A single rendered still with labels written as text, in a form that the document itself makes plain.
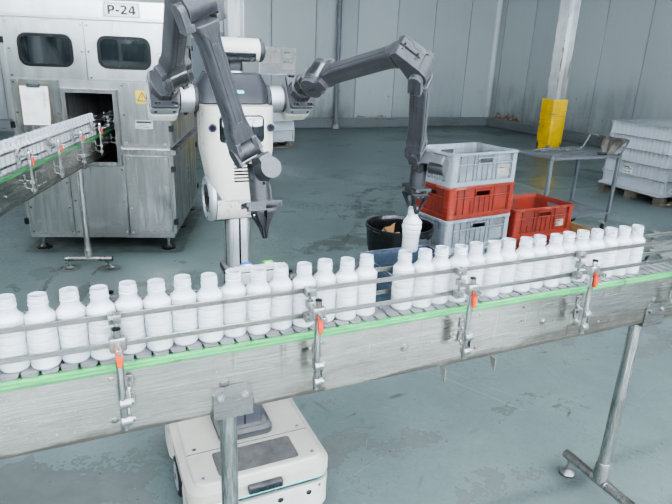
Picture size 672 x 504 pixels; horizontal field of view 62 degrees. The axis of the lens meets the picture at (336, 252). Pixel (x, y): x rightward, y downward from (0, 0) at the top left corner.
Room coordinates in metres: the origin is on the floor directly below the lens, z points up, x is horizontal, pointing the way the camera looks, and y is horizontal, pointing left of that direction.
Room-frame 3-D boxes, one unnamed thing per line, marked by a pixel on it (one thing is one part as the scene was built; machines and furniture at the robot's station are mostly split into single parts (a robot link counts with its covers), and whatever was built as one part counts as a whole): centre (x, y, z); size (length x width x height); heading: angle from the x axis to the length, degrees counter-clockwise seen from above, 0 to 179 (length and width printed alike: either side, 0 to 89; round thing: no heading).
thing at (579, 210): (5.88, -2.38, 0.49); 1.05 x 0.55 x 0.99; 115
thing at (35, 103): (4.54, 2.41, 1.22); 0.23 x 0.04 x 0.32; 97
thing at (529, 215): (4.30, -1.46, 0.55); 0.61 x 0.41 x 0.22; 118
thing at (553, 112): (10.91, -3.96, 0.55); 0.40 x 0.40 x 1.10; 25
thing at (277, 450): (1.90, 0.35, 0.24); 0.68 x 0.53 x 0.41; 25
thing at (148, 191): (5.36, 2.09, 1.00); 1.60 x 1.30 x 2.00; 7
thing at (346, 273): (1.37, -0.03, 1.08); 0.06 x 0.06 x 0.17
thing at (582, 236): (1.73, -0.78, 1.08); 0.06 x 0.06 x 0.17
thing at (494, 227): (3.91, -0.87, 0.55); 0.61 x 0.41 x 0.22; 122
